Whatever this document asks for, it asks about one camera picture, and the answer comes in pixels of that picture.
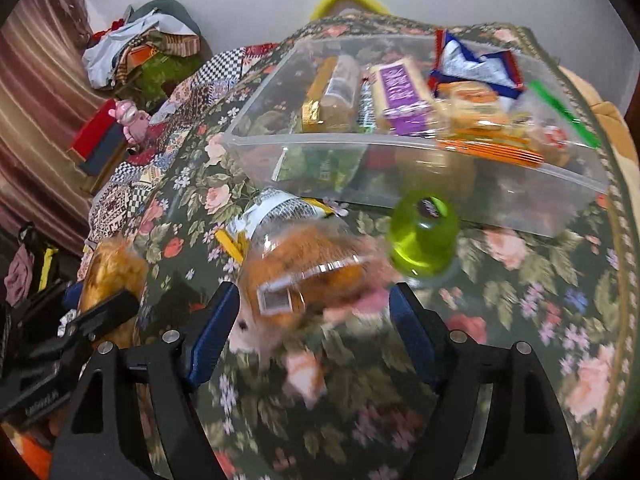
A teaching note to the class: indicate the grey chair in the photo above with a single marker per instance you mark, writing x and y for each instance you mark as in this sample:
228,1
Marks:
175,15

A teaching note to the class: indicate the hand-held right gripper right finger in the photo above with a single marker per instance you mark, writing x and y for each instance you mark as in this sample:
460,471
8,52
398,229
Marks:
410,330

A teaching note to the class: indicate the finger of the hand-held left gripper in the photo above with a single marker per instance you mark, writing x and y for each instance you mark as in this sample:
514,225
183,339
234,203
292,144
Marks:
107,312

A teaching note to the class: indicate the blue snack packet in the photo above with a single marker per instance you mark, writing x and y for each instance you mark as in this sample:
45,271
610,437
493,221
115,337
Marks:
475,67

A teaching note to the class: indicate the clear plastic storage container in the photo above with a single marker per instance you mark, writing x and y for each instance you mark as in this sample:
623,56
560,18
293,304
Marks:
500,200

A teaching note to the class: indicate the bread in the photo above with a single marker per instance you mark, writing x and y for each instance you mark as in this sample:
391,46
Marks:
550,135

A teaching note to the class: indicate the patchwork quilt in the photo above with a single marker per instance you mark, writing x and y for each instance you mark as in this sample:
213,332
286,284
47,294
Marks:
145,170

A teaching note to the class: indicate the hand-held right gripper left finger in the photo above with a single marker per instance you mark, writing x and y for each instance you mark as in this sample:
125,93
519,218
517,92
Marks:
212,330

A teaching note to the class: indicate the orange cookie packet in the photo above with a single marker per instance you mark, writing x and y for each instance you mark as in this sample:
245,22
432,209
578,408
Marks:
480,110

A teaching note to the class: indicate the purple snack packet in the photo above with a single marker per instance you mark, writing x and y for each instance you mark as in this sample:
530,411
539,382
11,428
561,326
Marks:
400,95

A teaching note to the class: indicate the clear cracker packet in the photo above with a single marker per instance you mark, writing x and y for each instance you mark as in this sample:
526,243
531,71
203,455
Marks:
340,90

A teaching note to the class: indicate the red box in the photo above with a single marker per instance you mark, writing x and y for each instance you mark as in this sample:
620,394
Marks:
95,130

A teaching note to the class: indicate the clear bag of small buns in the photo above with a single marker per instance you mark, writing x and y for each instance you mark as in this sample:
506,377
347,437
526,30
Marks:
305,265

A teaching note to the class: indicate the green cloth bag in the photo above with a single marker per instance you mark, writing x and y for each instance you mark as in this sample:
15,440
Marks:
167,72

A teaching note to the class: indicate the grey box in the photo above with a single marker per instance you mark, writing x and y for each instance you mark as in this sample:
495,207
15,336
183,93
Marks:
106,156

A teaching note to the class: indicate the tan pillow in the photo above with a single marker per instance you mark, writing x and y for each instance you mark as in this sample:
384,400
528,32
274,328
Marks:
605,105

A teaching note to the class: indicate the pile of clothes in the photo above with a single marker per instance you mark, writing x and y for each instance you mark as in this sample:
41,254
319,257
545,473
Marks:
125,45

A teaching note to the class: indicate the striped brown curtain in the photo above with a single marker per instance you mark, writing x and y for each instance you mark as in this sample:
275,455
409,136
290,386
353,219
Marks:
35,110

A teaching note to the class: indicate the tan bread packet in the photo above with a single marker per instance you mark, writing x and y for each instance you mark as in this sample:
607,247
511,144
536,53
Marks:
112,270

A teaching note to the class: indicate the green jelly cup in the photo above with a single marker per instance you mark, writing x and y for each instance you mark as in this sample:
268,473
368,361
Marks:
425,240

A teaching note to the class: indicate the pink rabbit toy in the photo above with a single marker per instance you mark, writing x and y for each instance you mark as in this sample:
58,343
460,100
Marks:
131,120

